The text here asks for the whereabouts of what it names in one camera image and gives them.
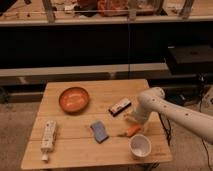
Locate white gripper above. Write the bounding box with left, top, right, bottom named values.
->
left=124, top=113, right=148, bottom=126

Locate orange pepper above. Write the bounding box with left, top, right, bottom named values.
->
left=118, top=125, right=141, bottom=137

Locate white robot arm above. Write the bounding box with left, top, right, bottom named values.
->
left=124, top=87, right=213, bottom=144

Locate white ceramic cup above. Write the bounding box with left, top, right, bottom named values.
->
left=129, top=134, right=152, bottom=159

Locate blue sponge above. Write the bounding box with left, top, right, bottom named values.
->
left=90, top=121, right=109, bottom=143

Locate wooden table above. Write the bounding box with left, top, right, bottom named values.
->
left=21, top=79, right=172, bottom=170

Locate orange bowl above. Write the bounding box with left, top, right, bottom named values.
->
left=59, top=87, right=90, bottom=114

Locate black box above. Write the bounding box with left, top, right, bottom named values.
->
left=166, top=45, right=213, bottom=74

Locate white remote controller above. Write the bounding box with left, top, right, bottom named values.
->
left=41, top=120, right=57, bottom=162

